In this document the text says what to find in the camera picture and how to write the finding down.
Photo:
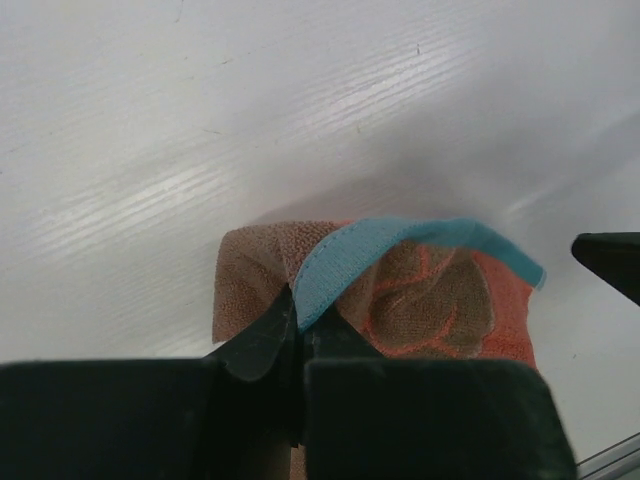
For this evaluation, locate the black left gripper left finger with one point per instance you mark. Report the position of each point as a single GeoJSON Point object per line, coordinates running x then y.
{"type": "Point", "coordinates": [227, 415]}

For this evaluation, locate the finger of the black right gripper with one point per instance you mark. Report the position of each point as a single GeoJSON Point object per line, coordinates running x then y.
{"type": "Point", "coordinates": [614, 258]}

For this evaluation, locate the brown orange bear towel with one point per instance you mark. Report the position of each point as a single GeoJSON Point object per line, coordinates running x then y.
{"type": "Point", "coordinates": [434, 290]}

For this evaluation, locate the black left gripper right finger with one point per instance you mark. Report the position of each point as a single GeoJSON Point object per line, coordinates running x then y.
{"type": "Point", "coordinates": [371, 417]}

